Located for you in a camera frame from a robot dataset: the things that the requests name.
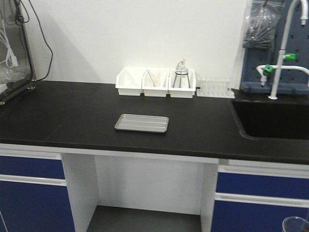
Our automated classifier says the clear glass beaker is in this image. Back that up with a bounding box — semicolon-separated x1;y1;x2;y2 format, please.
282;217;309;232

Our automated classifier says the silver metal tray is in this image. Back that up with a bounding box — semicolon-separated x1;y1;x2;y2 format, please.
114;114;169;133

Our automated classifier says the white storage bin middle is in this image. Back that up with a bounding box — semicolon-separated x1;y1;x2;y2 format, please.
142;69;170;97

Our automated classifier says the white storage bin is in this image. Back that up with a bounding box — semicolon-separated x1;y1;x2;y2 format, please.
168;70;196;98
115;67;145;96
142;69;170;97

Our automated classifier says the white storage bin left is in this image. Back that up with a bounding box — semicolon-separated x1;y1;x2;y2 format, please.
115;67;145;96

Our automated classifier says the white storage bin right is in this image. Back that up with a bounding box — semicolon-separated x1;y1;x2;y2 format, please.
168;70;196;98

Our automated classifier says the glass flask with stopper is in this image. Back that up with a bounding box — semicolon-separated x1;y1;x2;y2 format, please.
172;59;190;88

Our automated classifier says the white test tube rack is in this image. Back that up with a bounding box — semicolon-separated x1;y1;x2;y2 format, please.
197;76;235;99

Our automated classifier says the blue right upper drawer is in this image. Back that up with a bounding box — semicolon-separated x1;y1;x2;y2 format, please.
216;173;309;200

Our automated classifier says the blue drawer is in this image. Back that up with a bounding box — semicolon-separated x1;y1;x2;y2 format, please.
0;156;65;179
216;173;309;200

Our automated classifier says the black lab sink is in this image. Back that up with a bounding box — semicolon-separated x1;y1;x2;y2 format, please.
229;100;309;140

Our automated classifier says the blue left upper drawer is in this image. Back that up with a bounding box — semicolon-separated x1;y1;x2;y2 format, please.
0;156;65;179

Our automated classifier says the white gooseneck lab faucet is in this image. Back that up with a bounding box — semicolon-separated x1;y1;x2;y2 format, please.
256;0;309;100

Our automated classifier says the blue right cabinet door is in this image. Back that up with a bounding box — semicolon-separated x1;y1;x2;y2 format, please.
211;201;309;232

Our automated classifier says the blue cabinet door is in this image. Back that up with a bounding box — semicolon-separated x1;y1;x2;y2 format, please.
0;181;75;232
211;201;309;232

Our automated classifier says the plastic bag of pegs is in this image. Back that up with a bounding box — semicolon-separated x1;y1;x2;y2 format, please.
242;0;285;49

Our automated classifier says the blue left cabinet door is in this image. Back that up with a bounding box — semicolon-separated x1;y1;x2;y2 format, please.
0;181;75;232

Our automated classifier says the blue-grey pegboard drying rack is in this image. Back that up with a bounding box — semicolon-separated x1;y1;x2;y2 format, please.
239;0;309;95

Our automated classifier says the black power cable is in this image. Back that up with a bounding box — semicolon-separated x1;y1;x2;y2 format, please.
13;0;54;82

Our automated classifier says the glass-door cabinet with black frame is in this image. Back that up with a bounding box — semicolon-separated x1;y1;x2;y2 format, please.
0;0;36;105

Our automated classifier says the white coiled cable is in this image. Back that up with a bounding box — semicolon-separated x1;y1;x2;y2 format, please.
0;19;19;69

